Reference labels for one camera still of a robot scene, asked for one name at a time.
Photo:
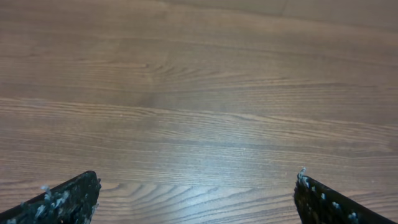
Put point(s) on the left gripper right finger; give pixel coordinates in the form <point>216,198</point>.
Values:
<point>316,203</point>

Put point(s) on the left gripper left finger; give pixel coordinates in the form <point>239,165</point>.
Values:
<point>72,202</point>

